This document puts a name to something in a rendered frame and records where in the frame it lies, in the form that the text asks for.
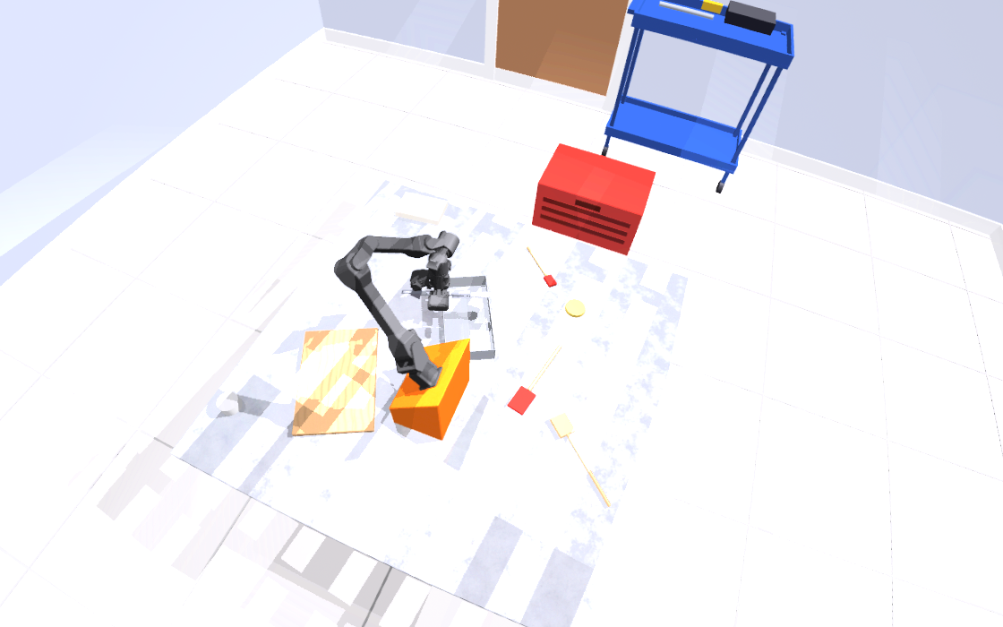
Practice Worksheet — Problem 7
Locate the pale yellow flat disc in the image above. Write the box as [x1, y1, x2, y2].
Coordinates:
[565, 299, 586, 317]

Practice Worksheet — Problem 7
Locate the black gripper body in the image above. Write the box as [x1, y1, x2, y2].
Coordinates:
[427, 259, 451, 311]

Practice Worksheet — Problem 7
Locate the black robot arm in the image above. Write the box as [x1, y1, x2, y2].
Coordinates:
[334, 230, 459, 391]

